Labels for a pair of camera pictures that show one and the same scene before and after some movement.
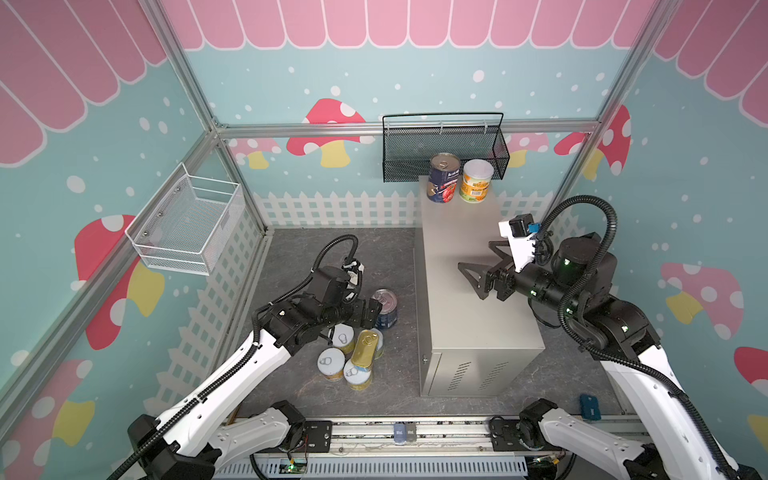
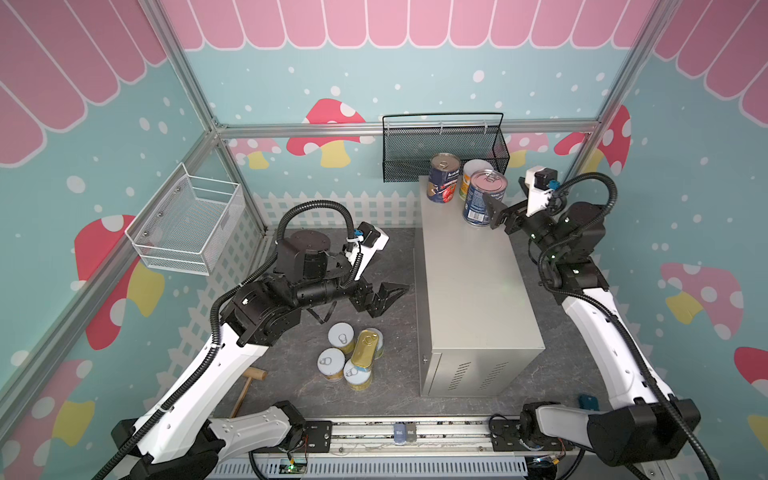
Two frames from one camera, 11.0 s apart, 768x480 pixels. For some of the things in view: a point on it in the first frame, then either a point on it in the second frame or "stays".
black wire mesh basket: [407, 151] stays
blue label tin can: [388, 313] to [489, 182]
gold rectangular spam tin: [365, 348] stays
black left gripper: [371, 314] to [381, 300]
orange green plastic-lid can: [475, 183] stays
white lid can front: [358, 378] stays
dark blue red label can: [443, 177] stays
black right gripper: [494, 279] to [515, 216]
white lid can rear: [342, 335] stays
